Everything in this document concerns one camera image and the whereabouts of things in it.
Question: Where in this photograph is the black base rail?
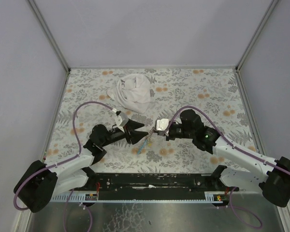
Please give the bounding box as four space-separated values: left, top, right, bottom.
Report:
75 173 232 201

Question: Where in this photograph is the blue key tag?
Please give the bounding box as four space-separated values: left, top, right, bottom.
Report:
137 140 147 155

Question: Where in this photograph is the floral table mat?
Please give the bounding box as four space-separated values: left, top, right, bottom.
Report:
45 69 255 173

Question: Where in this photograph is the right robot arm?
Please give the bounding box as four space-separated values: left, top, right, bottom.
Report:
155 107 290 207

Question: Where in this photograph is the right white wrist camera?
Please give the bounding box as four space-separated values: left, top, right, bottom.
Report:
155 118 170 131

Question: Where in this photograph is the crumpled white cloth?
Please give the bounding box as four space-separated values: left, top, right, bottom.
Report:
107 73 151 114

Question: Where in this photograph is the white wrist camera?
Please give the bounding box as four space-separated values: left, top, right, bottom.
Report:
155 118 170 131
112 108 129 132

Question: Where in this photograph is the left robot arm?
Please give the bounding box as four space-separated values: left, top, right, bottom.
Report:
14 119 148 213

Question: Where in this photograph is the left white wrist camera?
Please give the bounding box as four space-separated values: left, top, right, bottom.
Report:
112 108 129 132

